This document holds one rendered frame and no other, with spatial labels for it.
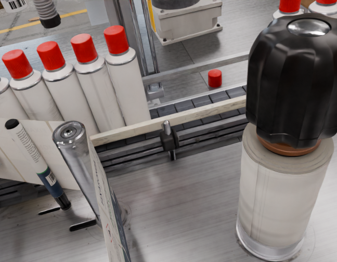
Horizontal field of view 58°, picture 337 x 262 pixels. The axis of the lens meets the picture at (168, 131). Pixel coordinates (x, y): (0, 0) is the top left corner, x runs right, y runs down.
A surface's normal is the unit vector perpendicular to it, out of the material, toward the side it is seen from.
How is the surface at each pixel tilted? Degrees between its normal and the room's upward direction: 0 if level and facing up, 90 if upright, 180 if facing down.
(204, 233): 0
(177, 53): 0
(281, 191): 87
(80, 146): 90
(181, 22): 90
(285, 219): 90
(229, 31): 0
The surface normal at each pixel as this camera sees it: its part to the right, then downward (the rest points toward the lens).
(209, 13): 0.30, 0.64
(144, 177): -0.13, -0.71
